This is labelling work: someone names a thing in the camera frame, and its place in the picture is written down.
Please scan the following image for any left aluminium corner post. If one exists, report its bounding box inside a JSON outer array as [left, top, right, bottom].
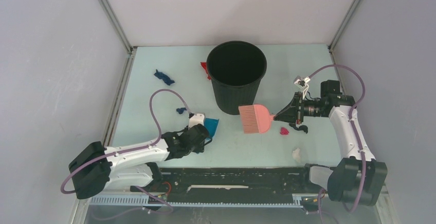
[[98, 0, 133, 54]]

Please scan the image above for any white paper scrap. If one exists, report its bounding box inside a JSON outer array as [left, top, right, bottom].
[[292, 148, 302, 163]]

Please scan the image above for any black paper scrap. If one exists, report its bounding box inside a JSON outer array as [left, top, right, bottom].
[[289, 123, 308, 134]]

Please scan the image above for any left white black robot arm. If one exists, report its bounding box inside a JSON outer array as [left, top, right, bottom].
[[68, 124, 211, 199]]

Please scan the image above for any pink hand brush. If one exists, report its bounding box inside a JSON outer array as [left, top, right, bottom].
[[238, 104, 275, 134]]

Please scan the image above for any blue plastic dustpan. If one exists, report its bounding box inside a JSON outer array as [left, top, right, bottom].
[[204, 118, 219, 138]]

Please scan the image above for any red paper scrap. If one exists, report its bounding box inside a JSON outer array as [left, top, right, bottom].
[[200, 62, 211, 80]]

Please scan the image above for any large dark blue paper scrap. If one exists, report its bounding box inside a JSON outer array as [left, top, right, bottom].
[[154, 69, 175, 86]]

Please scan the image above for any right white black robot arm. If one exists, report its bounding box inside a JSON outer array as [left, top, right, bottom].
[[274, 80, 388, 206]]

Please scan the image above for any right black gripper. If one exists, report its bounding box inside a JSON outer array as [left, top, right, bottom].
[[274, 92, 326, 124]]

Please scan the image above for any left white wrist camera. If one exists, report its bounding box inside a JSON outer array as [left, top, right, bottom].
[[188, 113, 206, 129]]

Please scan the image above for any magenta paper scrap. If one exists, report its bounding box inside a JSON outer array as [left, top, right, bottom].
[[280, 127, 289, 136]]

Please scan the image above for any right aluminium corner post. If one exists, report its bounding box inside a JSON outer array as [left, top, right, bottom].
[[328, 0, 362, 53]]

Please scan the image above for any white cable duct strip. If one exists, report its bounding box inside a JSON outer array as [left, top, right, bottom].
[[89, 194, 302, 208]]

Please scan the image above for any small dark blue paper scrap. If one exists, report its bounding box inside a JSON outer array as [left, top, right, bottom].
[[176, 107, 187, 114]]

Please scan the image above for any black plastic trash bin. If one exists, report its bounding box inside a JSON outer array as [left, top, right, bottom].
[[206, 41, 267, 115]]

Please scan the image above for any aluminium corner post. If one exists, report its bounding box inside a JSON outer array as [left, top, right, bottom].
[[98, 0, 133, 54], [328, 0, 362, 53]]

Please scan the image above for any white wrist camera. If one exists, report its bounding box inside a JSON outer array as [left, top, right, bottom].
[[294, 76, 311, 94], [188, 113, 206, 129]]

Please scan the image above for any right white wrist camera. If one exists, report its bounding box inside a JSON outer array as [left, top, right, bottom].
[[294, 76, 311, 94]]

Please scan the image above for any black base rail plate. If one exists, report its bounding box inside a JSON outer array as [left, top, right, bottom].
[[144, 167, 320, 203]]

